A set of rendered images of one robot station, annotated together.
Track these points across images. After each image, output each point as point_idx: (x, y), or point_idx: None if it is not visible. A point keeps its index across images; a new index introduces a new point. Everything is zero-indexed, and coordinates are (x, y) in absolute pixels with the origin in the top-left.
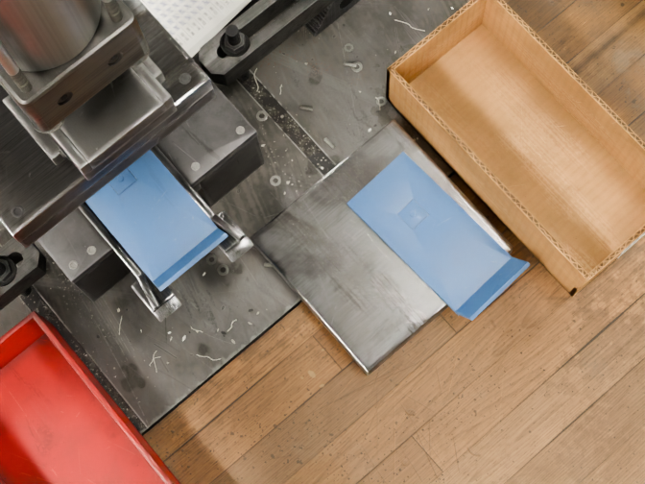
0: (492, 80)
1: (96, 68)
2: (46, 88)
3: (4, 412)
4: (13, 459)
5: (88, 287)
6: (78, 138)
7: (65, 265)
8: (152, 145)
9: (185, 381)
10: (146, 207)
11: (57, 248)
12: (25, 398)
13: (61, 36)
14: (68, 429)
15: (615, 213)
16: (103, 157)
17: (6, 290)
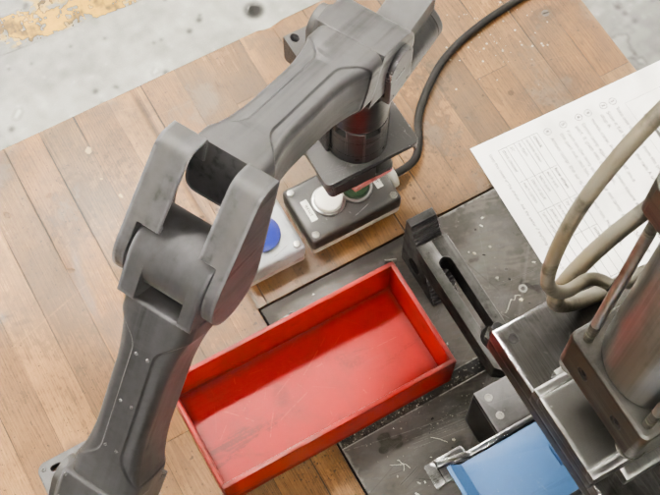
0: None
1: (605, 403)
2: (584, 355)
3: (378, 330)
4: (337, 333)
5: (471, 412)
6: (563, 391)
7: (488, 391)
8: (567, 467)
9: (377, 489)
10: (532, 469)
11: (506, 385)
12: (387, 349)
13: (621, 367)
14: (353, 381)
15: None
16: (544, 412)
17: (475, 339)
